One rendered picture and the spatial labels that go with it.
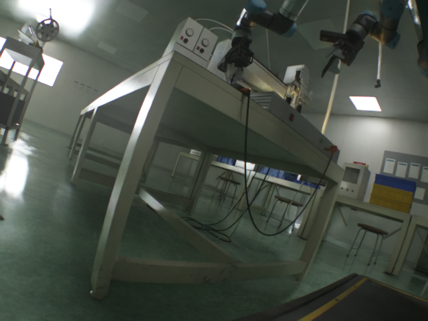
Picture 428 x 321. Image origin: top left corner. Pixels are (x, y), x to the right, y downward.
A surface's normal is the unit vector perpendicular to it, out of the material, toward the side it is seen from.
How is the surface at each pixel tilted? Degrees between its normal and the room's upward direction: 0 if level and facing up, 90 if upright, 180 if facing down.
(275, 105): 90
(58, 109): 90
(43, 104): 90
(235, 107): 90
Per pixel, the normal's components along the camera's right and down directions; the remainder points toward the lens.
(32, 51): 0.58, 0.15
